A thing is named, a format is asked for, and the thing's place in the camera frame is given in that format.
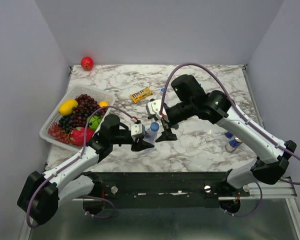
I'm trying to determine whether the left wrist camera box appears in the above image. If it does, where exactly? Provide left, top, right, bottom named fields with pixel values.
left=130, top=120, right=146, bottom=138

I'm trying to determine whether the yellow mango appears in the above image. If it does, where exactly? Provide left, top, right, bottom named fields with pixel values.
left=58, top=99, right=79, bottom=116

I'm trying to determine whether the red apple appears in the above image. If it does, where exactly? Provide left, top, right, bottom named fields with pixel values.
left=80, top=56, right=94, bottom=71

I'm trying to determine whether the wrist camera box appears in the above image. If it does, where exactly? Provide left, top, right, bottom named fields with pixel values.
left=130, top=120, right=146, bottom=138
left=146, top=99, right=167, bottom=120

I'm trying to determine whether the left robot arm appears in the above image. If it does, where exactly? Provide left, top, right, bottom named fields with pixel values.
left=17, top=114, right=154, bottom=229

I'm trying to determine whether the aluminium frame rail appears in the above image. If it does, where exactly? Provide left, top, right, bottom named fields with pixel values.
left=215, top=65, right=297, bottom=199

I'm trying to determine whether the pink dragon fruit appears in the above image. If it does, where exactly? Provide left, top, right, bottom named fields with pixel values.
left=68, top=127, right=95, bottom=147

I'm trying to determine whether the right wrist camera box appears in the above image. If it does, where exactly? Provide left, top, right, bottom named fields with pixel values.
left=146, top=99, right=167, bottom=120

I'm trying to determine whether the red bull can front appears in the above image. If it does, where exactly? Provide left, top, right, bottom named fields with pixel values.
left=225, top=137, right=242, bottom=153

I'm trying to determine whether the red bull can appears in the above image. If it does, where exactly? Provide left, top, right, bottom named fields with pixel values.
left=224, top=131, right=234, bottom=139
left=225, top=137, right=242, bottom=153

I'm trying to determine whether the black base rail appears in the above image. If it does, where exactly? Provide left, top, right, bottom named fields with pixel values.
left=64, top=171, right=251, bottom=210

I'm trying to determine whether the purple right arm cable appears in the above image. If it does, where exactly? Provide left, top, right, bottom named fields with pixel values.
left=159, top=62, right=300, bottom=217

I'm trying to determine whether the dark blue grape bunch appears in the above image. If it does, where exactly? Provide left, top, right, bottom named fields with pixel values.
left=58, top=115, right=73, bottom=134

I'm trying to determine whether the large clear plastic bottle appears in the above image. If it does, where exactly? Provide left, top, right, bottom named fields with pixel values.
left=156, top=90, right=169, bottom=102

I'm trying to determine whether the blue tinted plastic bottle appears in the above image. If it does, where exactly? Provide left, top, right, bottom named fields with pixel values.
left=143, top=126, right=158, bottom=145

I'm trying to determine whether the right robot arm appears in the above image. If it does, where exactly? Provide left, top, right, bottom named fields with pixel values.
left=146, top=74, right=297, bottom=196

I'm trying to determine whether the light red grape bunch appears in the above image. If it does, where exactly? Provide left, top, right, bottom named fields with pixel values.
left=48, top=122, right=70, bottom=145

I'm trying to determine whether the plain blue bottle cap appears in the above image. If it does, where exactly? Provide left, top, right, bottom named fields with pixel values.
left=150, top=122, right=160, bottom=132

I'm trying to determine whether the green toy fruit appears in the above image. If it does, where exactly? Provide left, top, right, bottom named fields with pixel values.
left=87, top=115, right=102, bottom=131

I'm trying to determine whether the red bull can rear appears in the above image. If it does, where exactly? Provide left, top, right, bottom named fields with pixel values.
left=224, top=131, right=234, bottom=139

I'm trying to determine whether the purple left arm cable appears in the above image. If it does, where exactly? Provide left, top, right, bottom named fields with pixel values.
left=26, top=105, right=138, bottom=229

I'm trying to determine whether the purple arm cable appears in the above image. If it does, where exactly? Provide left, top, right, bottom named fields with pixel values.
left=26, top=105, right=138, bottom=229
left=159, top=62, right=300, bottom=217

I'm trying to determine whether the yellow m&m candy packet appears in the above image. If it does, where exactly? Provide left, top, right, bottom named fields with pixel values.
left=130, top=87, right=153, bottom=104

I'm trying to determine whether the dark red grape bunch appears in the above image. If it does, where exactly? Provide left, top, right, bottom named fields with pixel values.
left=71, top=94, right=101, bottom=128

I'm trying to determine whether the white plastic basket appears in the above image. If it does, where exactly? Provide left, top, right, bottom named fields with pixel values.
left=39, top=84, right=116, bottom=152

